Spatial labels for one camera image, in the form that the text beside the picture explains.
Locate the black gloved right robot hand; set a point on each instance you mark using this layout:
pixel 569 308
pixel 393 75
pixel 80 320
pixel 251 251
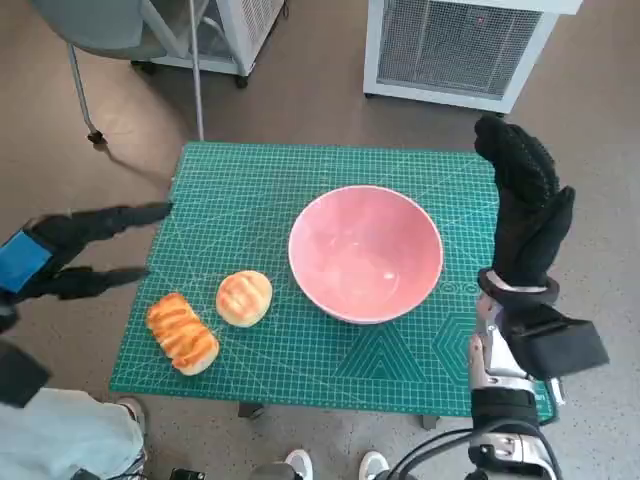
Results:
pixel 525 225

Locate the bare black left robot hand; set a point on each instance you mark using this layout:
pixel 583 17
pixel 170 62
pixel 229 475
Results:
pixel 30 257

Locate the pink bowl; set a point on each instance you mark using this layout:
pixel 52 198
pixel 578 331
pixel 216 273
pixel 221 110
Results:
pixel 365 255

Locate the long striped toy bread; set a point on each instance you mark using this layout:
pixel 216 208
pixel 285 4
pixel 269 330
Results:
pixel 182 332

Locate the round toy bread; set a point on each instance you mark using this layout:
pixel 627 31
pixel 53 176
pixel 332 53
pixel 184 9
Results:
pixel 245 299

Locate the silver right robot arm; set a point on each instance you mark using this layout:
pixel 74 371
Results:
pixel 500 360

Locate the person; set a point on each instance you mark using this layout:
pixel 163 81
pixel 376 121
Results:
pixel 65 440

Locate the white machine with mesh grille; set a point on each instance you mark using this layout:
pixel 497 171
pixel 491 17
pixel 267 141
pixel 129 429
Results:
pixel 450 50

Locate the black table foot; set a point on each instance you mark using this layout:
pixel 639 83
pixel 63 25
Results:
pixel 431 422
pixel 251 411

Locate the grey chair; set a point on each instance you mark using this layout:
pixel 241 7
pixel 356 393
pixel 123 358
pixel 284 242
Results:
pixel 100 25

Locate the white metal pole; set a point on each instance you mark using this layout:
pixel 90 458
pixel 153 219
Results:
pixel 196 70

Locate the green cutting mat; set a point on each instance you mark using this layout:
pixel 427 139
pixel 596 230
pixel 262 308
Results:
pixel 300 360

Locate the small black device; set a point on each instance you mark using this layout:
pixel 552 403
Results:
pixel 187 474

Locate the white shoe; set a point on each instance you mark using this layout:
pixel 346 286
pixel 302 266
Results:
pixel 374 466
pixel 300 465

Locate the white wheeled glass-sided cabinet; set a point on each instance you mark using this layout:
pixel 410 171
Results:
pixel 250 30

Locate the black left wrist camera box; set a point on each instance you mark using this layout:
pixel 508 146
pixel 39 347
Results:
pixel 20 372

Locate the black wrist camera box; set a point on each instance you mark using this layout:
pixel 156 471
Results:
pixel 20 372
pixel 560 350

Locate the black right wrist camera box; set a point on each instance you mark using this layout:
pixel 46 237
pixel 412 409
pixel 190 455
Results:
pixel 560 350

